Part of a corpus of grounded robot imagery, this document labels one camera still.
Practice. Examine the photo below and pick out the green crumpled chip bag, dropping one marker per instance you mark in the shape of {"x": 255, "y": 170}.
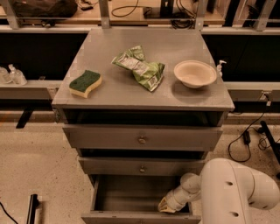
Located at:
{"x": 147, "y": 74}

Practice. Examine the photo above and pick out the grey middle drawer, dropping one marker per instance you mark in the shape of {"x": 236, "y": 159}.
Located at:
{"x": 139, "y": 166}

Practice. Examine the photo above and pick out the black bag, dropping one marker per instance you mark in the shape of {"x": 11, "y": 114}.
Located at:
{"x": 44, "y": 8}

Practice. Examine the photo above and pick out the black stand foot left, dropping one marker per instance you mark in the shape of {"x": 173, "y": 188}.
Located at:
{"x": 33, "y": 204}

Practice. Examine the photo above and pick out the grey top drawer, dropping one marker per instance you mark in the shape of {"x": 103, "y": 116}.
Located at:
{"x": 155, "y": 138}

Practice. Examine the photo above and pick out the grey drawer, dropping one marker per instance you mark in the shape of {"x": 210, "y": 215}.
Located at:
{"x": 119, "y": 199}
{"x": 155, "y": 138}
{"x": 139, "y": 166}

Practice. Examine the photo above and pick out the black stand leg right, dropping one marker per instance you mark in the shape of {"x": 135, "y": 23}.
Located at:
{"x": 273, "y": 144}

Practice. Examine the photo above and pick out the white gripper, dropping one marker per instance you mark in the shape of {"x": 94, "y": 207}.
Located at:
{"x": 176, "y": 201}

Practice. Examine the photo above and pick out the green yellow sponge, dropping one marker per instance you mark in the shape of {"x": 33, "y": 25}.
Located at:
{"x": 85, "y": 83}

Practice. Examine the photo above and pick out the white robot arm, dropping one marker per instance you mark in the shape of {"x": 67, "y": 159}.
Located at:
{"x": 227, "y": 191}

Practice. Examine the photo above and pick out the white bowl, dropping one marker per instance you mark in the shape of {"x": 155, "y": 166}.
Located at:
{"x": 195, "y": 74}

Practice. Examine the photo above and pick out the clear sanitizer bottle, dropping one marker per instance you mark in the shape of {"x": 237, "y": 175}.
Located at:
{"x": 17, "y": 76}

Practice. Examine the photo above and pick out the grey drawer cabinet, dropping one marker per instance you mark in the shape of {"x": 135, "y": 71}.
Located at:
{"x": 120, "y": 100}

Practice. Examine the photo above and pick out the white pump bottle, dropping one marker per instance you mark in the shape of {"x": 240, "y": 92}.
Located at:
{"x": 219, "y": 67}

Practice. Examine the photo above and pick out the grey bottom drawer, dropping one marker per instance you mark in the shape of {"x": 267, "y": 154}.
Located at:
{"x": 119, "y": 199}

